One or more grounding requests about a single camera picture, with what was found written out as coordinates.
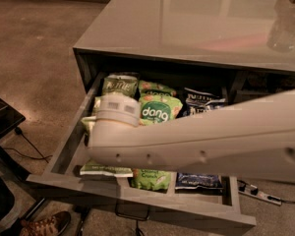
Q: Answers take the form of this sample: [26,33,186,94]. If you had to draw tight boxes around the green jalapeno chip bag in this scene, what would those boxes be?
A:
[80,96,133,178]

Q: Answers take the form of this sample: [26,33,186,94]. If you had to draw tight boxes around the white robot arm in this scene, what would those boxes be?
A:
[87,89,295,183]

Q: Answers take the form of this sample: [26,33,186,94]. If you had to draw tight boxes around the middle green Dang chip bag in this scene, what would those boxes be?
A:
[139,94,183,126]

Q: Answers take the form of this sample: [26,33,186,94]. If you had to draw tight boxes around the green dang chip bag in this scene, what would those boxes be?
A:
[139,94,183,126]
[131,169,171,191]
[139,80,177,96]

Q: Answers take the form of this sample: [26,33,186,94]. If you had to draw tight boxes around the back green Dang chip bag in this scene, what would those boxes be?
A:
[139,80,177,96]

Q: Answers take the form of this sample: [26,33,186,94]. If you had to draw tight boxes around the back green Kettle chip bag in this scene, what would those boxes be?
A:
[102,74,139,97]

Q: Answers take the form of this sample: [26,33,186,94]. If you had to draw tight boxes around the back blue Kettle chip bag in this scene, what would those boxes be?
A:
[184,88,217,103]

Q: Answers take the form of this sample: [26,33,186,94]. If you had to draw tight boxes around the front green Dang chip bag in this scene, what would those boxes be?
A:
[131,169,171,191]

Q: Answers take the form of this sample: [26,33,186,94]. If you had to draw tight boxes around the front blue Kettle chip bag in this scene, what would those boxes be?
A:
[175,173,222,190]

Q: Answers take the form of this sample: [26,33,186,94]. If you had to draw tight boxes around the open grey top drawer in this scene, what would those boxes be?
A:
[28,72,256,236]

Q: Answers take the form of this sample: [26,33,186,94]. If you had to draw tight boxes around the grey counter cabinet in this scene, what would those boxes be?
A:
[74,0,295,89]

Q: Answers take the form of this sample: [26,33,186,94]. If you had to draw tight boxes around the white power strip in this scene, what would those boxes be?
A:
[238,184,282,206]

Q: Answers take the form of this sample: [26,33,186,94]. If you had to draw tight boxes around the brown laced shoe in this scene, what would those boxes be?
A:
[19,211,71,236]

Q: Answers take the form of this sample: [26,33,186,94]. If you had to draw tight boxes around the black drawer handle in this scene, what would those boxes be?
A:
[115,204,149,221]

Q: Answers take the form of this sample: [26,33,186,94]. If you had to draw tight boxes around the black floor cable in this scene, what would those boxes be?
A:
[2,127,53,164]

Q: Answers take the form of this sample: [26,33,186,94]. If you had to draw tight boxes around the black chair frame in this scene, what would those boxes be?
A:
[0,95,50,236]

